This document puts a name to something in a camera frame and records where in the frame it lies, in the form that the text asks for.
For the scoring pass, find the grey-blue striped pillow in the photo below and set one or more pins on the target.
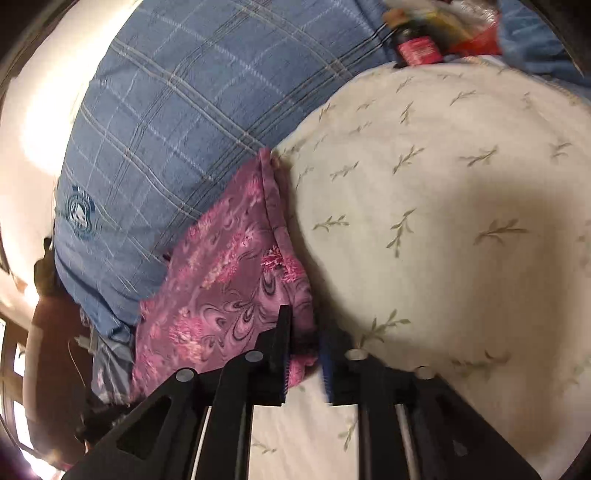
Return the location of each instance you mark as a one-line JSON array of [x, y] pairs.
[[111, 369]]

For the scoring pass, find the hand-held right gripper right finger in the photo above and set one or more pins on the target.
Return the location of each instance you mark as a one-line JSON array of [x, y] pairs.
[[328, 364]]

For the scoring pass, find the brown wooden headboard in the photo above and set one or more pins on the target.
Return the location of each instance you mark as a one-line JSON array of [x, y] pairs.
[[55, 378]]

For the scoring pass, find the purple floral shirt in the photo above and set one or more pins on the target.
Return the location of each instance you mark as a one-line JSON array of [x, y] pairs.
[[221, 286]]

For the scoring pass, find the dark bottle with red label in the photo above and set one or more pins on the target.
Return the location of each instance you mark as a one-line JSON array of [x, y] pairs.
[[415, 44]]

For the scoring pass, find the blue plaid quilt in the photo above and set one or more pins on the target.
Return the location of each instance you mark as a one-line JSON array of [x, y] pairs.
[[184, 115]]

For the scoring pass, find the white leaf-print bed sheet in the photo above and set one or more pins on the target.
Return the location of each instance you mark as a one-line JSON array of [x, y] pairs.
[[438, 207]]

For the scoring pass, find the red plastic bag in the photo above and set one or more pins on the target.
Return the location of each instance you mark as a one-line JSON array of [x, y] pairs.
[[480, 39]]

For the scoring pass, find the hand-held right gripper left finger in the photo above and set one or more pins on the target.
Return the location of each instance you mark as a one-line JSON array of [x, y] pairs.
[[279, 355]]

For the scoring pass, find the light blue cloth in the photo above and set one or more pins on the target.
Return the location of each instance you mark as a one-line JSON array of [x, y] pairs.
[[531, 41]]

